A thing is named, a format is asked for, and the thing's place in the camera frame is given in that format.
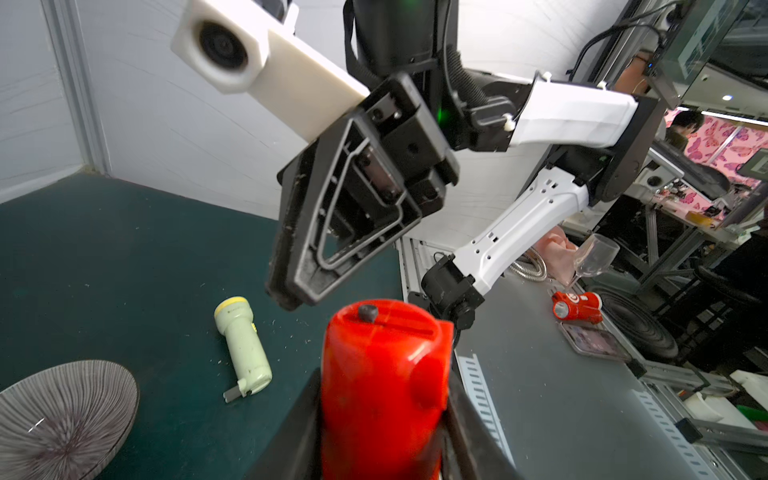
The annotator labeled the clear wine glass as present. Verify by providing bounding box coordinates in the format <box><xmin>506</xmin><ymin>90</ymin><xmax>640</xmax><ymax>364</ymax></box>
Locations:
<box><xmin>566</xmin><ymin>233</ymin><xmax>620</xmax><ymax>288</ymax></box>

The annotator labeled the pale green flashlight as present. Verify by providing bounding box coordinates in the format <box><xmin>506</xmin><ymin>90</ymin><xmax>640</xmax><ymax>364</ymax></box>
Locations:
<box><xmin>214</xmin><ymin>296</ymin><xmax>273</xmax><ymax>403</ymax></box>

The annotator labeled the red flashlight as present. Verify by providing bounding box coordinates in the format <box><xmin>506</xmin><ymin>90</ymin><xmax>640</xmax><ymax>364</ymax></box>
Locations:
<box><xmin>321</xmin><ymin>299</ymin><xmax>454</xmax><ymax>479</ymax></box>

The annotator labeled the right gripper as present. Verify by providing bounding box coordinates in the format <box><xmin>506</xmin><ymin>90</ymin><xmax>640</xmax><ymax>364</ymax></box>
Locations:
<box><xmin>266</xmin><ymin>73</ymin><xmax>460</xmax><ymax>311</ymax></box>

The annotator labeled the smartphone on bench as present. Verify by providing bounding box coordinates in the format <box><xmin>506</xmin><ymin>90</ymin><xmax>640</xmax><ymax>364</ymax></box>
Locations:
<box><xmin>559</xmin><ymin>322</ymin><xmax>632</xmax><ymax>363</ymax></box>

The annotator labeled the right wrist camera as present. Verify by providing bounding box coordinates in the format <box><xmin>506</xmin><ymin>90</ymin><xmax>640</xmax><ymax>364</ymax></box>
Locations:
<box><xmin>171</xmin><ymin>1</ymin><xmax>370</xmax><ymax>142</ymax></box>

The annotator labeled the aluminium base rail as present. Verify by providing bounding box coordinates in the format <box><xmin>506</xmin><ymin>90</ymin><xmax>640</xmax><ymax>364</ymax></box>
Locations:
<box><xmin>395</xmin><ymin>236</ymin><xmax>515</xmax><ymax>466</ymax></box>

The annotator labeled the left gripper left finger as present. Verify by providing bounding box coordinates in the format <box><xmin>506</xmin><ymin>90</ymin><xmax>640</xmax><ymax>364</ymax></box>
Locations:
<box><xmin>245</xmin><ymin>368</ymin><xmax>322</xmax><ymax>480</ymax></box>

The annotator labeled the pink patterned bowl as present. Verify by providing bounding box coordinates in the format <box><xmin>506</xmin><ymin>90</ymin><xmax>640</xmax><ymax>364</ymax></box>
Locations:
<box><xmin>1</xmin><ymin>360</ymin><xmax>140</xmax><ymax>479</ymax></box>

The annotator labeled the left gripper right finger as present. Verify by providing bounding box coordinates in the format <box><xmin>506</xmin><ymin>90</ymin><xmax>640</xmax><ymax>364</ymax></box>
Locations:
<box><xmin>443</xmin><ymin>359</ymin><xmax>522</xmax><ymax>480</ymax></box>

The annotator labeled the pink cloth on bench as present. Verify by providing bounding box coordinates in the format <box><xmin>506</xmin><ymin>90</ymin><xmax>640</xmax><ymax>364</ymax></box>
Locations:
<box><xmin>533</xmin><ymin>226</ymin><xmax>579</xmax><ymax>287</ymax></box>

